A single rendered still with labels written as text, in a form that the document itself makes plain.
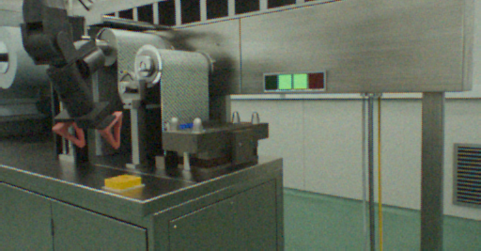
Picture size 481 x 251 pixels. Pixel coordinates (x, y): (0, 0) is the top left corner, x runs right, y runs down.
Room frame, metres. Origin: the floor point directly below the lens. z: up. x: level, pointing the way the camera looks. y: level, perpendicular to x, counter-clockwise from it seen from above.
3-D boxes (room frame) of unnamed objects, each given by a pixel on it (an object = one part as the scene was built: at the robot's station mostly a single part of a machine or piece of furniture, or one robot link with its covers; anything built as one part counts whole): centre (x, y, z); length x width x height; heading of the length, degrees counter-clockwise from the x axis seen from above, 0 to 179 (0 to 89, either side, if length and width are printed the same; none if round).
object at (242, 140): (1.26, -0.02, 0.96); 0.10 x 0.03 x 0.11; 142
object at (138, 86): (1.28, 0.36, 1.05); 0.06 x 0.05 x 0.31; 142
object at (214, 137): (1.30, 0.07, 1.00); 0.40 x 0.16 x 0.06; 142
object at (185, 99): (1.34, 0.19, 1.11); 0.23 x 0.01 x 0.18; 142
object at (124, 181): (1.00, 0.32, 0.91); 0.07 x 0.07 x 0.02; 52
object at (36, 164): (1.89, 1.03, 0.88); 2.52 x 0.66 x 0.04; 52
